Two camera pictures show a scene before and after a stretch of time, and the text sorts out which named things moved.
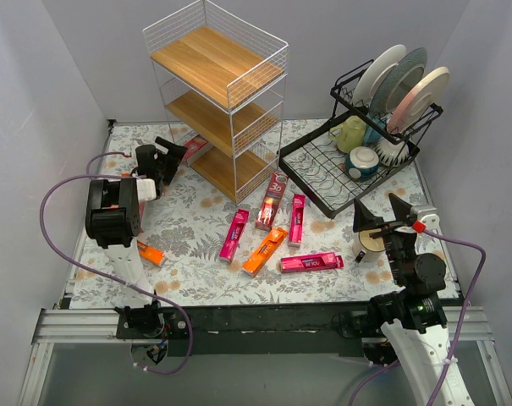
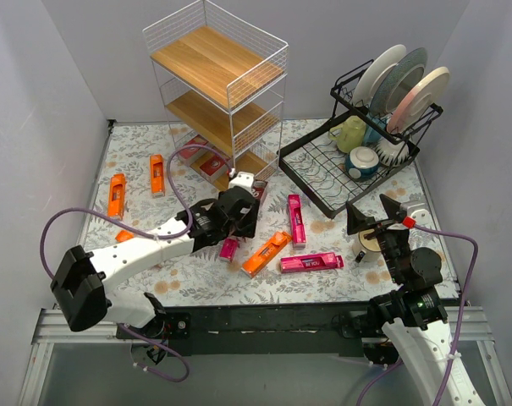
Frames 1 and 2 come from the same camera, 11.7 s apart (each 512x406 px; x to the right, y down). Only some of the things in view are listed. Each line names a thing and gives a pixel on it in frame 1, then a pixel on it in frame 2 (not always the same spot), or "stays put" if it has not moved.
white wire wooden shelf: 221,80 stays put
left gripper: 161,160 → 242,207
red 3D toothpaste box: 195,148 stays put
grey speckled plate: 396,82 stays put
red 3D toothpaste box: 272,201 → 258,187
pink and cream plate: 418,100 stays put
